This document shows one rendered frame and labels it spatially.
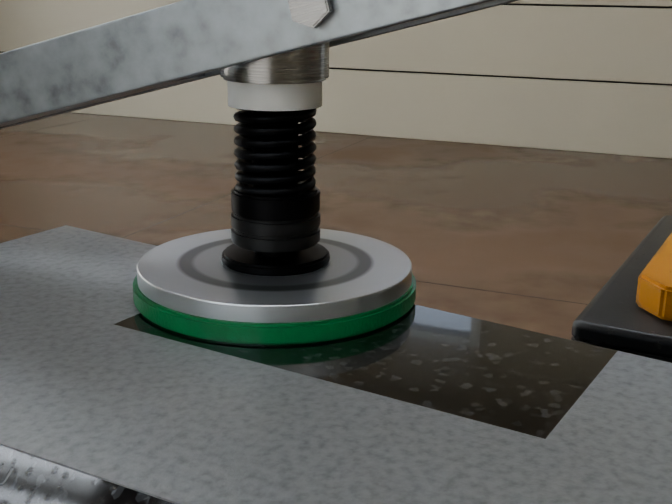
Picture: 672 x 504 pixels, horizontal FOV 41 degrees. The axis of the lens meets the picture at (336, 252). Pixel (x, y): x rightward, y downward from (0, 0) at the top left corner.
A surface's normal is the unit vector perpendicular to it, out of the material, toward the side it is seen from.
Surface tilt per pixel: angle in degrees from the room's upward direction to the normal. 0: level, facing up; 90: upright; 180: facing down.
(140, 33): 90
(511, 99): 90
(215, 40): 90
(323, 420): 0
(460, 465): 0
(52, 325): 0
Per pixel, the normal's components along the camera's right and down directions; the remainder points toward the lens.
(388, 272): 0.01, -0.96
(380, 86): -0.39, 0.25
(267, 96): -0.07, 0.28
